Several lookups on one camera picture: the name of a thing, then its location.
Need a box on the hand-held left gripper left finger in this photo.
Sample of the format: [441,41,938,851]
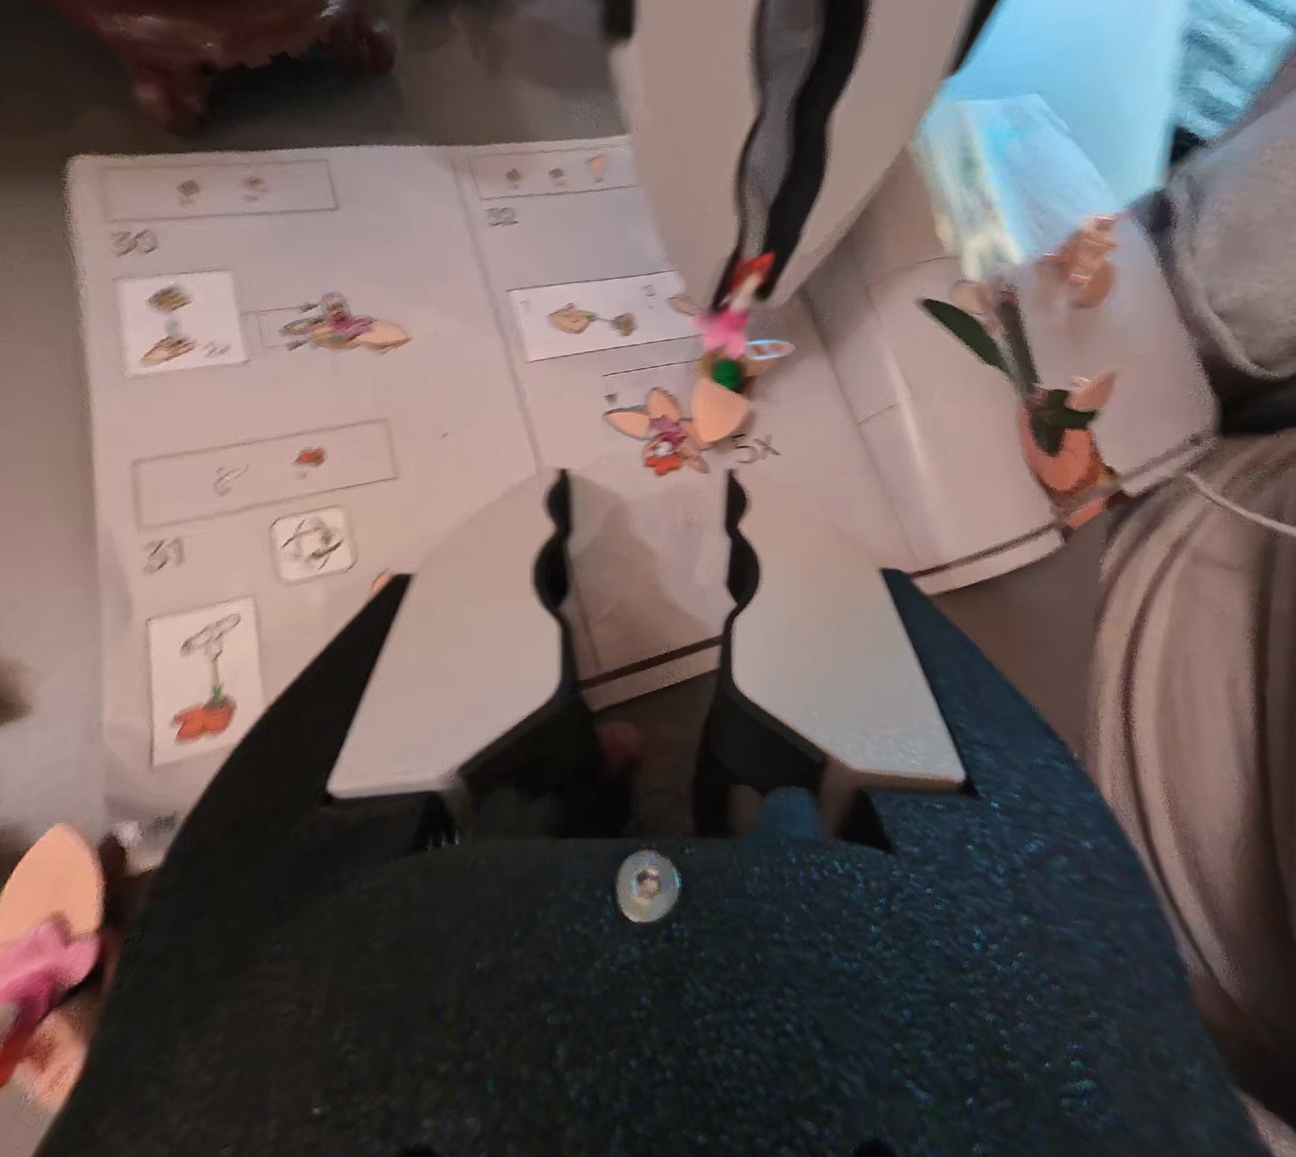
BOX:
[328,470,589,799]

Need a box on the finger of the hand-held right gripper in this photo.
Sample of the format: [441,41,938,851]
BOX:
[611,0,821,316]
[761,0,1075,311]

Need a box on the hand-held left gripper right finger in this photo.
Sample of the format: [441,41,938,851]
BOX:
[714,473,966,792]

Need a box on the small toy brick orchid flower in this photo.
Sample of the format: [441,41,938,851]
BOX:
[689,251,797,448]

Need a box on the grey desk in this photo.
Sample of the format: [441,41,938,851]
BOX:
[0,0,1207,1157]

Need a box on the tan toy brick petal cluster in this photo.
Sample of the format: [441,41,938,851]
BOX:
[1044,216,1126,309]

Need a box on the toy brick instruction booklet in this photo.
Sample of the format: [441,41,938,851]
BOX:
[67,94,1222,836]

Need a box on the person's grey sweater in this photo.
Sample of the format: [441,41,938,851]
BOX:
[1139,79,1296,434]

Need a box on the assembled toy brick orchid flower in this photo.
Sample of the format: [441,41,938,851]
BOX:
[0,824,111,1114]

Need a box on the thin white cable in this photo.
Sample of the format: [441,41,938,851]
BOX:
[1175,470,1296,539]

